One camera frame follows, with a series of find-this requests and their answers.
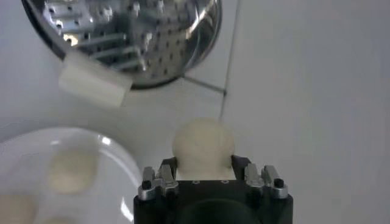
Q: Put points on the white round plate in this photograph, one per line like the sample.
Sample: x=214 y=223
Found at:
x=115 y=182

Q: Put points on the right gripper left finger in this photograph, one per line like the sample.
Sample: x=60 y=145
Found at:
x=164 y=179

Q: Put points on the stainless steel steamer basket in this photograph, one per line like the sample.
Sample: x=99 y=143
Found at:
x=137 y=30

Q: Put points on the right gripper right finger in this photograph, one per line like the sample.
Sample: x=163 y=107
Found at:
x=254 y=178

